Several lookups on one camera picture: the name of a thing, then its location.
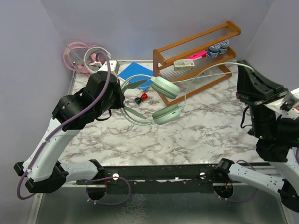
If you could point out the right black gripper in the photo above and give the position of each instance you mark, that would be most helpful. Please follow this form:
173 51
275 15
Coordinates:
248 90

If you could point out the blue white jar left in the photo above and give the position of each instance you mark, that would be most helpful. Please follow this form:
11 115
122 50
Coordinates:
213 50

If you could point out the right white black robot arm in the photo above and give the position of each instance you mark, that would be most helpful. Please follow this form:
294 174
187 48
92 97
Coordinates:
274 112

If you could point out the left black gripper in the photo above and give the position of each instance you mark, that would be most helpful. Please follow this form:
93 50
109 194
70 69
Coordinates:
119 103

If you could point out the white green red box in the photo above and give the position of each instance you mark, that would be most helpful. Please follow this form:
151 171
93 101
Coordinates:
183 64

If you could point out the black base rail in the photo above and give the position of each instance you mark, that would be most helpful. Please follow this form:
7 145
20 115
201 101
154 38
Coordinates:
164 179

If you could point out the mint green headphones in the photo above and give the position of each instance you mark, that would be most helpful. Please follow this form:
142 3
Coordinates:
164 88

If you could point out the blue notebook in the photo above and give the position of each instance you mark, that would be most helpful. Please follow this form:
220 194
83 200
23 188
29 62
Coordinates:
132 69

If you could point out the blue white jar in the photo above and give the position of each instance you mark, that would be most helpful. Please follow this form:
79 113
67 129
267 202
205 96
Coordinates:
224 45
213 50

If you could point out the pink grey headphones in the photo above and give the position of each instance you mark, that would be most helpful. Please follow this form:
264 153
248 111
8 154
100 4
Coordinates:
94 59

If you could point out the blue white jar right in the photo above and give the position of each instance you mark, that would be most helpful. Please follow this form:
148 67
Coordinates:
224 45

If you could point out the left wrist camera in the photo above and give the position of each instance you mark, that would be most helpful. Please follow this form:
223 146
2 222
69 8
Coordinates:
114 67

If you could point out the wooden three-tier rack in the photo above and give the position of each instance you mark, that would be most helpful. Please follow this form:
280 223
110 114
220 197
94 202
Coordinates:
192 48

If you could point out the pink marker pen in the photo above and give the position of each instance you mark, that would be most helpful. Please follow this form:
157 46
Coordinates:
198 55

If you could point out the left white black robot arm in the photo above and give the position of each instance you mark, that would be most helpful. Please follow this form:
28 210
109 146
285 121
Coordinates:
44 172

